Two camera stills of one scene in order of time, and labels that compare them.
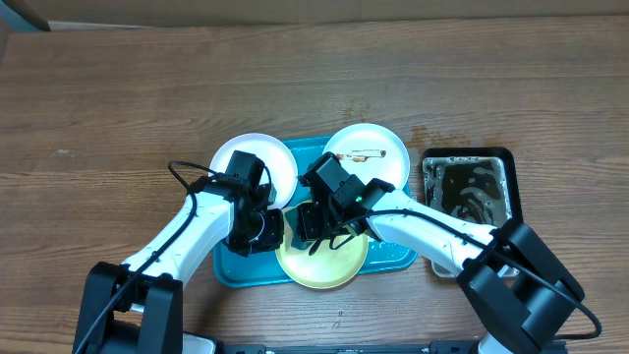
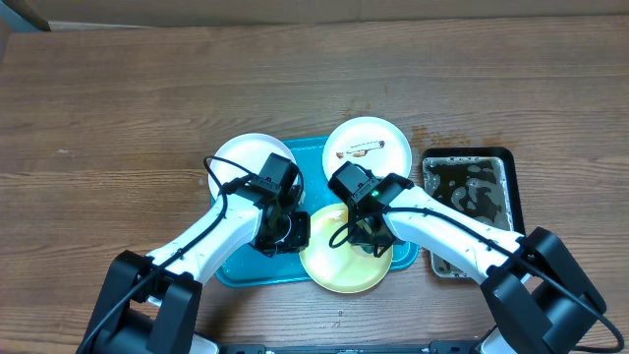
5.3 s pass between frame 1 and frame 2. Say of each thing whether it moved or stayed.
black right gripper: moved
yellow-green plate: moved
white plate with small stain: stayed
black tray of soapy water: stayed
